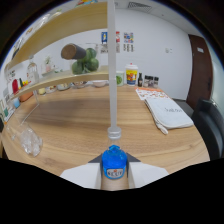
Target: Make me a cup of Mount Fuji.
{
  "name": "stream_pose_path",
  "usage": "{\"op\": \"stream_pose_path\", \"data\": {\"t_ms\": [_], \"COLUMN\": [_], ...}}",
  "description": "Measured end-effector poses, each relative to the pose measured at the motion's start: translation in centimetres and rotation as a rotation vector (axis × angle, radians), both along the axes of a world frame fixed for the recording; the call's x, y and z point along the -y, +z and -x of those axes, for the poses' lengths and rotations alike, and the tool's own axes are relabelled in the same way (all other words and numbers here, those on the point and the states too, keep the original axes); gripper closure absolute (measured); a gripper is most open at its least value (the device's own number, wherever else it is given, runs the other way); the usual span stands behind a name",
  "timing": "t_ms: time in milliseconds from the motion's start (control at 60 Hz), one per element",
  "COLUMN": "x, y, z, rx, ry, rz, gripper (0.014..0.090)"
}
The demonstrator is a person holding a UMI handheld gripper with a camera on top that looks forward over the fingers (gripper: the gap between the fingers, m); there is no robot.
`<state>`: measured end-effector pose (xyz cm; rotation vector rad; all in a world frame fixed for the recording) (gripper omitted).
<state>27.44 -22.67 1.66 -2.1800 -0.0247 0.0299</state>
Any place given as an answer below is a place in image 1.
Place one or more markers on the brown door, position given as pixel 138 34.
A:
pixel 200 73

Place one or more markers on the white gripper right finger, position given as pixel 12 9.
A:
pixel 146 173

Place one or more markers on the two-tier wooden shelf rack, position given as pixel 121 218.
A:
pixel 112 66

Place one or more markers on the orange printed paper sheet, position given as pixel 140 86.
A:
pixel 150 92

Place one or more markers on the dark wooden muddler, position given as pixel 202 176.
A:
pixel 71 51

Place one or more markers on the black chair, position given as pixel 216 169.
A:
pixel 210 130

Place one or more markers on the small dark bottle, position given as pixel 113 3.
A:
pixel 140 80

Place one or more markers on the blue liquid glass bottle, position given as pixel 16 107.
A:
pixel 114 163

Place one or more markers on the glass of green limes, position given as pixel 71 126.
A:
pixel 85 63

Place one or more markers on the clear glass with ice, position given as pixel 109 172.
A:
pixel 30 141

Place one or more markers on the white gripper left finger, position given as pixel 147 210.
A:
pixel 83 175

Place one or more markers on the white bowl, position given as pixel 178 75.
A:
pixel 99 83

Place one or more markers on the white yellow lidded cup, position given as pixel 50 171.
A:
pixel 131 76

